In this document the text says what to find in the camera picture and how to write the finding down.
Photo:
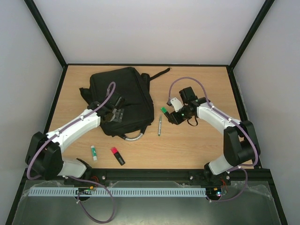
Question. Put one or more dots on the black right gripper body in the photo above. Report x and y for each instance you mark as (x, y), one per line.
(173, 116)

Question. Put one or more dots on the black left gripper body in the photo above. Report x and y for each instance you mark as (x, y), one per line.
(118, 117)

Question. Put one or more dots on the green black highlighter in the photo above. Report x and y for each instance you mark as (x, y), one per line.
(165, 112)

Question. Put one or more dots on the black student backpack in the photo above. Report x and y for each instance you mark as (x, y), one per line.
(99, 89)

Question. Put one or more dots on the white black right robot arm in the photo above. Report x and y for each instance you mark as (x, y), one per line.
(239, 137)

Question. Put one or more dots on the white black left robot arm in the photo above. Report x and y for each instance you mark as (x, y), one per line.
(44, 157)

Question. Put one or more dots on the green cap white marker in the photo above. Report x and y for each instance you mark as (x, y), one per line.
(159, 125)

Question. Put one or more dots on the pink black highlighter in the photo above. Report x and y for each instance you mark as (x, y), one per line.
(117, 156)

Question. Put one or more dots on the green white glue stick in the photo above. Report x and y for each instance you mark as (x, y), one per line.
(94, 153)

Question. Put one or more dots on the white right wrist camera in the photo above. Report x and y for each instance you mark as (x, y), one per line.
(175, 103)

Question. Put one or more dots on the black enclosure frame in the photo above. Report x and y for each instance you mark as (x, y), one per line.
(144, 120)

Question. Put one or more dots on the light blue cable duct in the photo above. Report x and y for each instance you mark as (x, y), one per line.
(117, 192)

